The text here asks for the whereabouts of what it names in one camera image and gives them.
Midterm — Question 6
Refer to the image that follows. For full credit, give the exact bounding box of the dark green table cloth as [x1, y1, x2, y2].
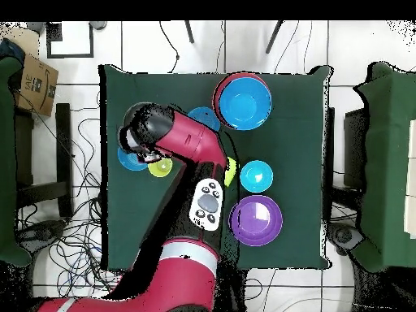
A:
[97, 63, 334, 271]

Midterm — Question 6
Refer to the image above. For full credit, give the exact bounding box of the black furniture piece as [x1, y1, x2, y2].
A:
[343, 108, 367, 189]

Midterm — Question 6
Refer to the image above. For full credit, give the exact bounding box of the dark blue bag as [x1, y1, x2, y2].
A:
[0, 37, 26, 64]

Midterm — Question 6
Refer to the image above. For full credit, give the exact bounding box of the blue ring-patterned bowl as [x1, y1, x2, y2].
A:
[117, 145, 150, 171]
[187, 106, 221, 132]

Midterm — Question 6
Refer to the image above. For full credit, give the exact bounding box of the white board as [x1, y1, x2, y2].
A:
[403, 119, 416, 236]

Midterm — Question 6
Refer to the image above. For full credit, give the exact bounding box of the small light blue bowl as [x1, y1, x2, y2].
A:
[239, 159, 274, 193]

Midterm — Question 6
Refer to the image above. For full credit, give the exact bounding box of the black square floor frame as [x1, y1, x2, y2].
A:
[45, 20, 94, 59]

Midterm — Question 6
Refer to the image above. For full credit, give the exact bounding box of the green cup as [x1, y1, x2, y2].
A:
[223, 156, 238, 188]

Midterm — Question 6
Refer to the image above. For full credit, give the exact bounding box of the purple bowl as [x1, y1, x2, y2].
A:
[228, 194, 284, 247]

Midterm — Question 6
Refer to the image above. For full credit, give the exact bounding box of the cardboard box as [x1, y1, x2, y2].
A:
[15, 53, 60, 117]

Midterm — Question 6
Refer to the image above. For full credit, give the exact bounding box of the yellow cup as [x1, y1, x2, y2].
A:
[147, 157, 174, 179]

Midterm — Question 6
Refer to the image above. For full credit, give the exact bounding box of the large orange bowl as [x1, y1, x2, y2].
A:
[211, 71, 271, 131]

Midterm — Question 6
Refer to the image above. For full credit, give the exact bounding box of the large deep blue bowl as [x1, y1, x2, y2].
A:
[218, 76, 273, 132]

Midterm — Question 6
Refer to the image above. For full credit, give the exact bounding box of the thin black floor cable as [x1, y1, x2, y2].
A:
[158, 20, 180, 73]

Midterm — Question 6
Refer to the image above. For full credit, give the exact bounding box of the green cloth side table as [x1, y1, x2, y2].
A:
[353, 61, 416, 273]
[0, 56, 33, 267]

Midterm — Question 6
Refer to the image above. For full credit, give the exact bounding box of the black stool frame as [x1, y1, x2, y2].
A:
[15, 102, 74, 219]

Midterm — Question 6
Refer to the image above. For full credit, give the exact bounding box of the black tripod leg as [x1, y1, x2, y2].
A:
[265, 20, 284, 54]
[184, 20, 195, 44]

